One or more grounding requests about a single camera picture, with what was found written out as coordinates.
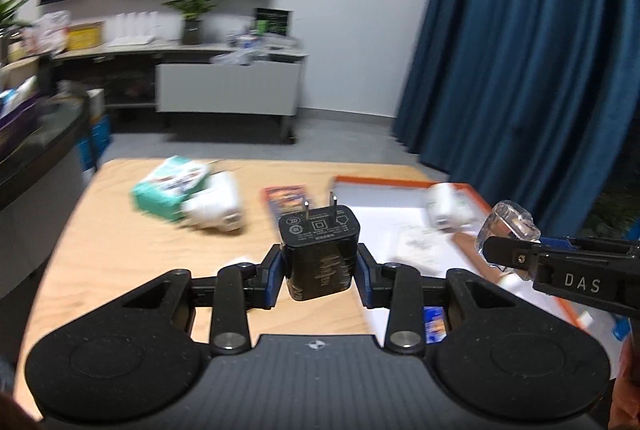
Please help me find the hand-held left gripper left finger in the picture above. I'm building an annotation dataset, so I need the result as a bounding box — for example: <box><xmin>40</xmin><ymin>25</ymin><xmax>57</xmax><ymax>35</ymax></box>
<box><xmin>122</xmin><ymin>243</ymin><xmax>288</xmax><ymax>356</ymax></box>

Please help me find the black glass top cabinet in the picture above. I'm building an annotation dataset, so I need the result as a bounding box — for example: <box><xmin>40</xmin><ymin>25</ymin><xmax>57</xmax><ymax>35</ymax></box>
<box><xmin>0</xmin><ymin>95</ymin><xmax>94</xmax><ymax>301</ymax></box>

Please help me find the white plastic bag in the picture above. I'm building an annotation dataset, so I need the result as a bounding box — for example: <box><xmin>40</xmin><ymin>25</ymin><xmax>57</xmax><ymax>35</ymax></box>
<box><xmin>32</xmin><ymin>10</ymin><xmax>71</xmax><ymax>56</ymax></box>

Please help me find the orange rimmed white box lid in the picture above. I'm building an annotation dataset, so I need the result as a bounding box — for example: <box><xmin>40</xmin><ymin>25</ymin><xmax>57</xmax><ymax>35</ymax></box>
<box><xmin>330</xmin><ymin>175</ymin><xmax>632</xmax><ymax>347</ymax></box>

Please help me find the brown tube with white cap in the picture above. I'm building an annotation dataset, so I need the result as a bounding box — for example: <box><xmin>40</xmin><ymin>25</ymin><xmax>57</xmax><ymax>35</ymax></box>
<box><xmin>452</xmin><ymin>231</ymin><xmax>531</xmax><ymax>291</ymax></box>

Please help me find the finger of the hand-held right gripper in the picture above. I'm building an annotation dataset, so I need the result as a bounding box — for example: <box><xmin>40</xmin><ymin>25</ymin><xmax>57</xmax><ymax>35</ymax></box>
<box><xmin>482</xmin><ymin>236</ymin><xmax>540</xmax><ymax>272</ymax></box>

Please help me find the small potted plant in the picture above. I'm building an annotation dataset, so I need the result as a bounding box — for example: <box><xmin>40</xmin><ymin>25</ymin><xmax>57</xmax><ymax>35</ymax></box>
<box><xmin>165</xmin><ymin>0</ymin><xmax>239</xmax><ymax>46</ymax></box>

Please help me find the white router with antennas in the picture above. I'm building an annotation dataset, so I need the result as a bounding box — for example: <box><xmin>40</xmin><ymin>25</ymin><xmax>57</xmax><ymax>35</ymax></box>
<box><xmin>107</xmin><ymin>10</ymin><xmax>162</xmax><ymax>48</ymax></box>

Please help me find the blue bag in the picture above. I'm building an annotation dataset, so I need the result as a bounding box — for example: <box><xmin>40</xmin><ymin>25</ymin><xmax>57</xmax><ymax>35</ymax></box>
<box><xmin>75</xmin><ymin>115</ymin><xmax>114</xmax><ymax>173</ymax></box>

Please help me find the purple patterned tray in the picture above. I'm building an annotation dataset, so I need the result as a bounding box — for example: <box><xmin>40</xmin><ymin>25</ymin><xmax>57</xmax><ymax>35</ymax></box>
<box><xmin>0</xmin><ymin>90</ymin><xmax>44</xmax><ymax>146</ymax></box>

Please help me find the blue bear print tin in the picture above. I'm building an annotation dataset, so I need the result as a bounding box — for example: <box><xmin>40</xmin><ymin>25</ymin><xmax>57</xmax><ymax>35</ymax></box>
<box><xmin>424</xmin><ymin>307</ymin><xmax>447</xmax><ymax>344</ymax></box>

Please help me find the white and yellow carton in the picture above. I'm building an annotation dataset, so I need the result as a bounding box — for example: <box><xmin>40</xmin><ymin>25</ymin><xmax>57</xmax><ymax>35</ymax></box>
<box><xmin>85</xmin><ymin>88</ymin><xmax>107</xmax><ymax>119</ymax></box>

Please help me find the white plug-in repellent heater with bottle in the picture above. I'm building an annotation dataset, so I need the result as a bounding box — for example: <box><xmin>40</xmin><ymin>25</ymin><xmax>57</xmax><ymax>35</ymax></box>
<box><xmin>181</xmin><ymin>170</ymin><xmax>246</xmax><ymax>234</ymax></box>

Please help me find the green bandage box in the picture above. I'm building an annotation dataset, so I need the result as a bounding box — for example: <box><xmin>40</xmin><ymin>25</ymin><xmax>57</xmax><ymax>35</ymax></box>
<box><xmin>131</xmin><ymin>155</ymin><xmax>213</xmax><ymax>221</ymax></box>

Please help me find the white heater with green leaf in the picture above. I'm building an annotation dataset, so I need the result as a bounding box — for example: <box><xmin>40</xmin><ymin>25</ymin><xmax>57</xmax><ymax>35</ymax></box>
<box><xmin>425</xmin><ymin>181</ymin><xmax>476</xmax><ymax>231</ymax></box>

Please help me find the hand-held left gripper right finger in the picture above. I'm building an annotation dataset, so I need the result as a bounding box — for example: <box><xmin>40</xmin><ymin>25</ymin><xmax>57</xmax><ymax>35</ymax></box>
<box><xmin>356</xmin><ymin>243</ymin><xmax>521</xmax><ymax>355</ymax></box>

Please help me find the clear liquid refill bottle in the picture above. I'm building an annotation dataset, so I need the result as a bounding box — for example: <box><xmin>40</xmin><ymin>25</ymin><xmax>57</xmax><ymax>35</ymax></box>
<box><xmin>475</xmin><ymin>199</ymin><xmax>542</xmax><ymax>281</ymax></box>

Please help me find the red and blue card box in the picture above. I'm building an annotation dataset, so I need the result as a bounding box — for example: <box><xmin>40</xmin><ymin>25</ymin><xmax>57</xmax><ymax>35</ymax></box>
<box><xmin>261</xmin><ymin>184</ymin><xmax>311</xmax><ymax>224</ymax></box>

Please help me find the clear plastic packaging pile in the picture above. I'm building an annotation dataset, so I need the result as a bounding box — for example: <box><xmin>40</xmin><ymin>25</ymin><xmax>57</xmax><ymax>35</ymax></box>
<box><xmin>210</xmin><ymin>33</ymin><xmax>306</xmax><ymax>66</ymax></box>

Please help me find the low white media cabinet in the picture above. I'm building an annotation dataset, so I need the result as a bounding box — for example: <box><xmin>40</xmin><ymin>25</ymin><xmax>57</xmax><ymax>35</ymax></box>
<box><xmin>50</xmin><ymin>38</ymin><xmax>311</xmax><ymax>146</ymax></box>

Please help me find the black charger plug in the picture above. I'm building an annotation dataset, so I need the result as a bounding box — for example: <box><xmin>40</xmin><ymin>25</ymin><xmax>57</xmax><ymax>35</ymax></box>
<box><xmin>277</xmin><ymin>191</ymin><xmax>362</xmax><ymax>302</ymax></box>

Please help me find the large leafy plant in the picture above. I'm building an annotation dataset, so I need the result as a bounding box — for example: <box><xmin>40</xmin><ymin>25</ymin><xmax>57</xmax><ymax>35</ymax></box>
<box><xmin>0</xmin><ymin>0</ymin><xmax>37</xmax><ymax>61</ymax></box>

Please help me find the person's right hand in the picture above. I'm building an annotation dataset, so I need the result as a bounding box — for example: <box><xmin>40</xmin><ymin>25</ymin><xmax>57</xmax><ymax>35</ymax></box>
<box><xmin>607</xmin><ymin>339</ymin><xmax>640</xmax><ymax>430</ymax></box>

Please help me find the yellow box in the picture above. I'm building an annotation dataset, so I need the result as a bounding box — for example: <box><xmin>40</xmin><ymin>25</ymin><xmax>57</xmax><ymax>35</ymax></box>
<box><xmin>66</xmin><ymin>21</ymin><xmax>106</xmax><ymax>52</ymax></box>

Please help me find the blue curtain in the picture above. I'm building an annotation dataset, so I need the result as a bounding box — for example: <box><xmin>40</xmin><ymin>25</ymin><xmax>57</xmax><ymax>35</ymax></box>
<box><xmin>392</xmin><ymin>0</ymin><xmax>640</xmax><ymax>241</ymax></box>

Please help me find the black and green box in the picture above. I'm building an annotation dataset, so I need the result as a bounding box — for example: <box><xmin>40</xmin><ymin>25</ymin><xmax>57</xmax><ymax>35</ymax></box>
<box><xmin>254</xmin><ymin>8</ymin><xmax>292</xmax><ymax>37</ymax></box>

